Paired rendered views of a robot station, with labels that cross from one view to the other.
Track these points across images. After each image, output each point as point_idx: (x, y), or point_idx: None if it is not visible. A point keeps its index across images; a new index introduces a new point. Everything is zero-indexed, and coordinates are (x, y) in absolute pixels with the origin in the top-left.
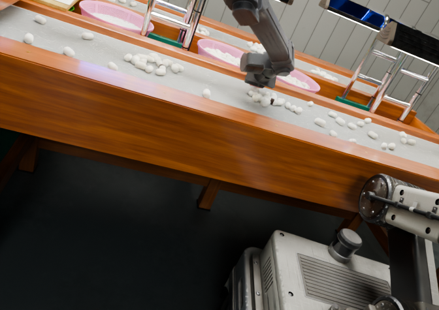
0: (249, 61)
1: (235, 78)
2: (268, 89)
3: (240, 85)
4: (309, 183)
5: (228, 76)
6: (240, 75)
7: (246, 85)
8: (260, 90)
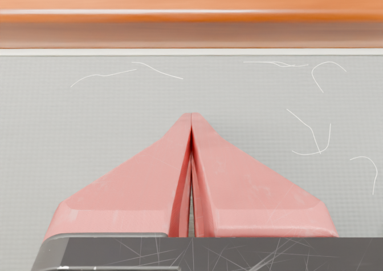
0: None
1: (78, 55)
2: (381, 55)
3: (98, 177)
4: None
5: (17, 52)
6: (104, 29)
7: (166, 126)
8: (294, 146)
